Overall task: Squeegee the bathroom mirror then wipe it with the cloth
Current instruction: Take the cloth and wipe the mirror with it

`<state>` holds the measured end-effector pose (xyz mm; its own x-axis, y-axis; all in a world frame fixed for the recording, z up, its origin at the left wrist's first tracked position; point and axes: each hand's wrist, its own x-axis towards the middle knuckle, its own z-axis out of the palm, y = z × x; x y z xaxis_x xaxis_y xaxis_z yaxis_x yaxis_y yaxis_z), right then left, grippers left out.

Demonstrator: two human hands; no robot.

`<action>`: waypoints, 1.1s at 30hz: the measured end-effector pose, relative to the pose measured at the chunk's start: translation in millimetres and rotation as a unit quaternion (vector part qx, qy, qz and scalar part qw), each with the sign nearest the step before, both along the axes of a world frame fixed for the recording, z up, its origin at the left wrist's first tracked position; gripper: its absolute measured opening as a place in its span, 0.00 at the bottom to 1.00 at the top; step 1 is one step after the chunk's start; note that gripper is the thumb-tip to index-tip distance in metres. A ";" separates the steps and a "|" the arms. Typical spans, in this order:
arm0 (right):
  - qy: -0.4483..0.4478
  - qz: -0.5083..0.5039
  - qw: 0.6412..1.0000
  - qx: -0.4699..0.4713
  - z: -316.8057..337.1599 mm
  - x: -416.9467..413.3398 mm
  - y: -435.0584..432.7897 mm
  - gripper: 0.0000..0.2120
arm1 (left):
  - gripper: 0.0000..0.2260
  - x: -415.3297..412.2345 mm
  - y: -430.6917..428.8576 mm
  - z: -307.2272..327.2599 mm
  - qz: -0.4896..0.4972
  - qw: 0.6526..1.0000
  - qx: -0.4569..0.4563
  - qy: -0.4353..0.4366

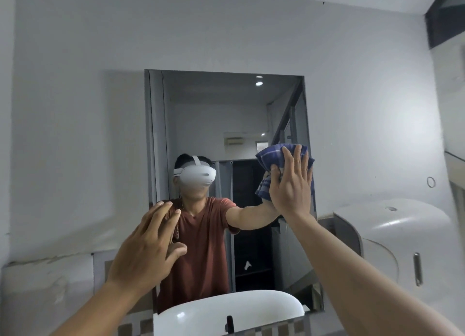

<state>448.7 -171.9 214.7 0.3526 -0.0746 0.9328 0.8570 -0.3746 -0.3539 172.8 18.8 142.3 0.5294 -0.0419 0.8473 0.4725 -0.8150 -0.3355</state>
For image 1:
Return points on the person's right hand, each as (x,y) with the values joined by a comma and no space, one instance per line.
(292,194)

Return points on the person's left hand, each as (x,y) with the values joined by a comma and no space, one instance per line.
(141,248)

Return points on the person's right middle finger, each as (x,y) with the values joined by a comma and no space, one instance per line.
(300,163)

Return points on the person's right little finger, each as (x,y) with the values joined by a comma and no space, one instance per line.
(311,182)

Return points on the person's right thumb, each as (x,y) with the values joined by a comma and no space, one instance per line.
(275,176)

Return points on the person's left thumb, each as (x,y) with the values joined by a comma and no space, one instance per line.
(177,253)

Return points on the blue checked cleaning cloth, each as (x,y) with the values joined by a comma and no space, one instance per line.
(268,155)

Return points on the person's right forearm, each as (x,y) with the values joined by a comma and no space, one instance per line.
(356,285)

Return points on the person's left forearm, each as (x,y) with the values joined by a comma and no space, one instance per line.
(101,310)

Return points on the white ceramic sink basin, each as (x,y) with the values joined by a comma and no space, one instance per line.
(232,306)

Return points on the black faucet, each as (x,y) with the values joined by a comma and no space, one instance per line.
(229,325)

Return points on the white paper towel dispenser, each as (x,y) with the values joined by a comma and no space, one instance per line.
(399,237)

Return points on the rectangular wall mirror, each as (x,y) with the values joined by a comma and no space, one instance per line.
(236,107)

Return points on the dark window frame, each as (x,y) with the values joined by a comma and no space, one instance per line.
(445,16)

